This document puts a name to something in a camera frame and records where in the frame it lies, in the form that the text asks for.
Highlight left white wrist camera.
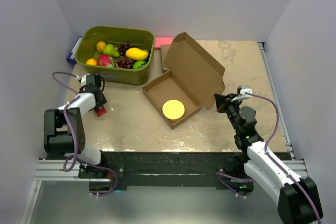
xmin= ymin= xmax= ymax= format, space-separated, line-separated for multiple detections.
xmin=75 ymin=74 xmax=91 ymax=87

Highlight small folded cardboard box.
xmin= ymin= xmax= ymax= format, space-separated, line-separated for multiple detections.
xmin=160 ymin=45 xmax=170 ymax=72

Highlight purple rectangular box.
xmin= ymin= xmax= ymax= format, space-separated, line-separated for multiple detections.
xmin=66 ymin=36 xmax=82 ymax=66

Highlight red rectangular packet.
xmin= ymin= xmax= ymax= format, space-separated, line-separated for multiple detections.
xmin=94 ymin=106 xmax=107 ymax=117

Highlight orange fruit back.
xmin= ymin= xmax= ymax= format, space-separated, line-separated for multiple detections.
xmin=96 ymin=41 xmax=107 ymax=54

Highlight purple grapes back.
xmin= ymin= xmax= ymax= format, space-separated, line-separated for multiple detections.
xmin=118 ymin=42 xmax=134 ymax=56

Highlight orange round sponge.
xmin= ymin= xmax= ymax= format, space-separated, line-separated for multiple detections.
xmin=162 ymin=100 xmax=185 ymax=121

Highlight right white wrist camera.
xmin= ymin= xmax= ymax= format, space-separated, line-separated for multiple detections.
xmin=231 ymin=86 xmax=253 ymax=102

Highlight large cardboard box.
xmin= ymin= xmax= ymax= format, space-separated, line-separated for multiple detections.
xmin=142 ymin=32 xmax=225 ymax=129

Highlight olive green plastic bin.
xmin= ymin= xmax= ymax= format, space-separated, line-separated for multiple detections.
xmin=75 ymin=26 xmax=155 ymax=85

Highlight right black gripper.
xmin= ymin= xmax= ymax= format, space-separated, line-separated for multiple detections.
xmin=214 ymin=94 xmax=243 ymax=134

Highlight orange fruit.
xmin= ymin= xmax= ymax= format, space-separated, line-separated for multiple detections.
xmin=96 ymin=41 xmax=107 ymax=54
xmin=86 ymin=58 xmax=97 ymax=66

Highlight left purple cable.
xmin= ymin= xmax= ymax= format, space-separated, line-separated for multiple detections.
xmin=51 ymin=71 xmax=118 ymax=197

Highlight green pear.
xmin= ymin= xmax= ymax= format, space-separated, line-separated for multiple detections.
xmin=103 ymin=44 xmax=120 ymax=58

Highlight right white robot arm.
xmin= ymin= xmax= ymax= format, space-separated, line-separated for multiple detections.
xmin=214 ymin=86 xmax=323 ymax=223

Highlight yellow mango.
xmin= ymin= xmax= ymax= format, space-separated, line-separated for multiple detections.
xmin=125 ymin=47 xmax=149 ymax=61

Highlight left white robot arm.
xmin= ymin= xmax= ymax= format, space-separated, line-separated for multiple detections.
xmin=44 ymin=73 xmax=109 ymax=178

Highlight pink sticky note pad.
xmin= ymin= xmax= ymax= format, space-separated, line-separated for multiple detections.
xmin=154 ymin=37 xmax=173 ymax=50

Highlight purple grapes front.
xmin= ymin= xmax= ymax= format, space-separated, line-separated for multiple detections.
xmin=117 ymin=56 xmax=136 ymax=69

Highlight purple grapes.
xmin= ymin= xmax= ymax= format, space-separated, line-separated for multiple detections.
xmin=117 ymin=56 xmax=136 ymax=69
xmin=118 ymin=42 xmax=134 ymax=56

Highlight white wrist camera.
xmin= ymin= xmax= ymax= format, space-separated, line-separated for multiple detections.
xmin=75 ymin=74 xmax=91 ymax=87
xmin=231 ymin=86 xmax=253 ymax=102

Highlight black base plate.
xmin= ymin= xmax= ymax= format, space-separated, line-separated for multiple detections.
xmin=78 ymin=152 xmax=254 ymax=196

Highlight orange fruit front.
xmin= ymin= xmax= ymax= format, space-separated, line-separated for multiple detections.
xmin=86 ymin=58 xmax=97 ymax=66

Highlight green round fruit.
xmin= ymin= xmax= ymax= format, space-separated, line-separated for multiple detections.
xmin=133 ymin=60 xmax=147 ymax=70

